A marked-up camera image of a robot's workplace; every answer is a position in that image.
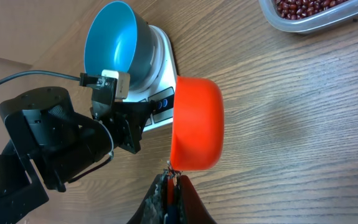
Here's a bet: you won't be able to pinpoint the white digital kitchen scale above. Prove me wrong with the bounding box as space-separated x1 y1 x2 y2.
124 26 177 131

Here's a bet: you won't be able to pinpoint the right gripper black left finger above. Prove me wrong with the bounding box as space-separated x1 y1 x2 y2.
127 169 168 224

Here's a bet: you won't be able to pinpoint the orange scoop with blue handle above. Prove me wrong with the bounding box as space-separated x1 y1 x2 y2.
166 77 224 223

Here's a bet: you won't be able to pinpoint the red adzuki beans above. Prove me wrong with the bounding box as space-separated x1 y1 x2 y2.
273 0 347 20

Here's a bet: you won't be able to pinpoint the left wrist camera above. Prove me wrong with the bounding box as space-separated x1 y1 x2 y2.
80 70 130 104

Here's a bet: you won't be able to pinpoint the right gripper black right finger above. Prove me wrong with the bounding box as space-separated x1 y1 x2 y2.
177 175 217 224

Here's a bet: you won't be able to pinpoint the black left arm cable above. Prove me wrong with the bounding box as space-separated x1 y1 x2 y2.
0 70 82 97

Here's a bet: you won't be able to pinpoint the clear plastic food container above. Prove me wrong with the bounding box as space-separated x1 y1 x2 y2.
258 0 358 34

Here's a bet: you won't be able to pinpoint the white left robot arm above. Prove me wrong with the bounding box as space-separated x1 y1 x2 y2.
0 86 156 223

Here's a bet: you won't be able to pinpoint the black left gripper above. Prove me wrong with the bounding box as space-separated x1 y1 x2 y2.
69 101 156 174

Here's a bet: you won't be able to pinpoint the teal plastic bowl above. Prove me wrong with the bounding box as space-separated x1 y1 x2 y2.
84 1 154 89

